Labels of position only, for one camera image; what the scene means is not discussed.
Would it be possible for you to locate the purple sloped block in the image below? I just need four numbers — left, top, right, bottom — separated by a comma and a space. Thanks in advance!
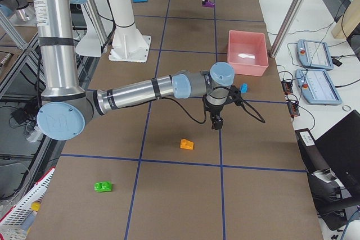
202, 1, 215, 8

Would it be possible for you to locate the upper teach pendant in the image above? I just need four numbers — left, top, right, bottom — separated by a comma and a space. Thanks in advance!
296, 39, 334, 70

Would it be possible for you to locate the white plastic basket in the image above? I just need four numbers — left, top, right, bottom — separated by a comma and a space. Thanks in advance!
1, 167, 55, 239

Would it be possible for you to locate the small blue block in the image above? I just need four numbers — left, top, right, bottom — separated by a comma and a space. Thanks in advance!
240, 83, 248, 93

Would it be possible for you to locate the orange sloped block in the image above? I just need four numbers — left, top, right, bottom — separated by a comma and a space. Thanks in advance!
180, 138, 194, 150

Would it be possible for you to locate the pink plastic box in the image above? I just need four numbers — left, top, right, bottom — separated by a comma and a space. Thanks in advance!
227, 30, 269, 76

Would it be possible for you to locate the lower teach pendant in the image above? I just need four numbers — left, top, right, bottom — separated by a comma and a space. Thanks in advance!
295, 69, 342, 105

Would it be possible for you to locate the teach pendant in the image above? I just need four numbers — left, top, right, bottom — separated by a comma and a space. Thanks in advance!
295, 69, 342, 105
296, 39, 334, 70

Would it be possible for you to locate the aluminium frame post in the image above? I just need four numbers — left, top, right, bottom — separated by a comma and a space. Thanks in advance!
269, 0, 304, 58

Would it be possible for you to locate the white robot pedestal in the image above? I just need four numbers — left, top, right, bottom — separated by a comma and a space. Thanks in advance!
109, 0, 151, 63

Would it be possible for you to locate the green block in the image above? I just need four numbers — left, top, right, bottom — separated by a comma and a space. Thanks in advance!
94, 181, 113, 193

